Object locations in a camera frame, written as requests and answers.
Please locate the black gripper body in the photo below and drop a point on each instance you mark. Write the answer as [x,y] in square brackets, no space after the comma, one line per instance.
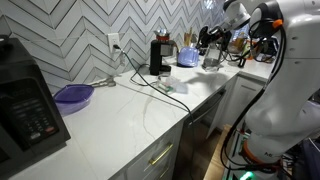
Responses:
[218,33]

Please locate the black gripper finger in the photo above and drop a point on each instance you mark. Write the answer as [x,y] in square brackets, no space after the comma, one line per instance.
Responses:
[204,32]
[203,43]

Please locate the blue plastic lid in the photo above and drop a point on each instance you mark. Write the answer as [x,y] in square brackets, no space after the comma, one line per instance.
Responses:
[188,56]

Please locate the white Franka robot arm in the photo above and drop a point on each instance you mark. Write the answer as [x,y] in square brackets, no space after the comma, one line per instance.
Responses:
[293,83]

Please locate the translucent plastic lid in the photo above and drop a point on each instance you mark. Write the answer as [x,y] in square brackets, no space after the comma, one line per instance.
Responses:
[180,86]

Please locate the wooden kitchen utensils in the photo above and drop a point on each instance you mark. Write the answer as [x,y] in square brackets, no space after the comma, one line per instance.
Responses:
[190,38]

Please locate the black coffee grinder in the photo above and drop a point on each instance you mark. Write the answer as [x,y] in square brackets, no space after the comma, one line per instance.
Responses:
[154,56]

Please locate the white cabinet door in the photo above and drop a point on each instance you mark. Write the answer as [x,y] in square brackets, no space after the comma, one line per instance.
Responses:
[240,100]

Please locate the dark built-in dishwasher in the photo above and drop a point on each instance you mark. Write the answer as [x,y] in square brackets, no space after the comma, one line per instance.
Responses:
[204,111]

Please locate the metal kitchen tongs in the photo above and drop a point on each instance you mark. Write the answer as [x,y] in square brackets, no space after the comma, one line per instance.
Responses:
[108,82]

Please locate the white drawer front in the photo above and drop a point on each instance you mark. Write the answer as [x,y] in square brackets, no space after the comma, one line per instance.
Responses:
[146,153]

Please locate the purple lidded food container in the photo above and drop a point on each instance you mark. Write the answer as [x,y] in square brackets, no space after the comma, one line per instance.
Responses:
[73,95]

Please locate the black microwave oven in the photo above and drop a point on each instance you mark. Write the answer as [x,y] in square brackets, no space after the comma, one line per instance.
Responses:
[26,110]

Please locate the white wall outlet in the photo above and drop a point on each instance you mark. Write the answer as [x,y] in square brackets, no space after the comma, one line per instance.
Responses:
[112,39]

